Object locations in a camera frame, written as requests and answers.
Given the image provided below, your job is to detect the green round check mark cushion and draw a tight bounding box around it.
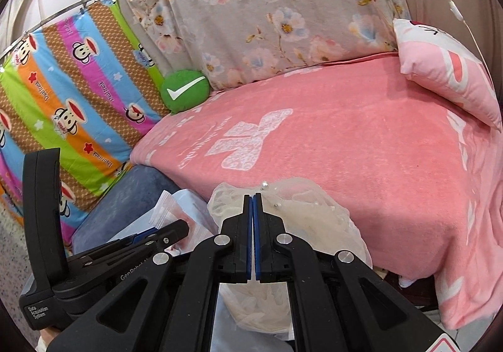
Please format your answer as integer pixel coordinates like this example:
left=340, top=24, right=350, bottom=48
left=159, top=70, right=211, bottom=115

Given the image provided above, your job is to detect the grey floral sheet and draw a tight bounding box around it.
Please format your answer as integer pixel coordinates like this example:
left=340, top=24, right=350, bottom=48
left=126, top=0, right=411, bottom=91

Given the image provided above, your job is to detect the white plastic bag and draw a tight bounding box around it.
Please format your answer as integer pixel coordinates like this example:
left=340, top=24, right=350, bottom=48
left=207, top=177, right=372, bottom=333

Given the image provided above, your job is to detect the metal rail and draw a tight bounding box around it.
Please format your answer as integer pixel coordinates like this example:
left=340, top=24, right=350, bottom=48
left=0, top=0, right=126, bottom=62

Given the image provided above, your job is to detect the pink blanket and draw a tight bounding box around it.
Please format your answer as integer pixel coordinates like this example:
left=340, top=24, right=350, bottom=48
left=130, top=53, right=503, bottom=331

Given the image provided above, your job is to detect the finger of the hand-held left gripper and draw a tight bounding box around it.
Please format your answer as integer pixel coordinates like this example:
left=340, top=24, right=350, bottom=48
left=134, top=219, right=190, bottom=249
left=67, top=238, right=158, bottom=279

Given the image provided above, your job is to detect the striped monkey print sheet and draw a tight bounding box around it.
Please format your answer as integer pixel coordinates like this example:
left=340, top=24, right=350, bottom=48
left=0, top=0, right=174, bottom=246

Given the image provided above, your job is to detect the pink sock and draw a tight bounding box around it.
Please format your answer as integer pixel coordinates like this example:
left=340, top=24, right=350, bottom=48
left=151, top=191, right=213, bottom=250

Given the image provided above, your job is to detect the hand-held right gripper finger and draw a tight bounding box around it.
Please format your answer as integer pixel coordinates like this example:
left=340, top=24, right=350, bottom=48
left=51, top=195, right=252, bottom=352
left=253, top=194, right=462, bottom=352

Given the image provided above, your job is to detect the white cable with switch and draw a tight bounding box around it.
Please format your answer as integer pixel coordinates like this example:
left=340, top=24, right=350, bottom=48
left=405, top=0, right=494, bottom=77

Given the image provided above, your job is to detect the pink printed pillow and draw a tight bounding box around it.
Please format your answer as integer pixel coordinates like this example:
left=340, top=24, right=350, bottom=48
left=393, top=18, right=503, bottom=132

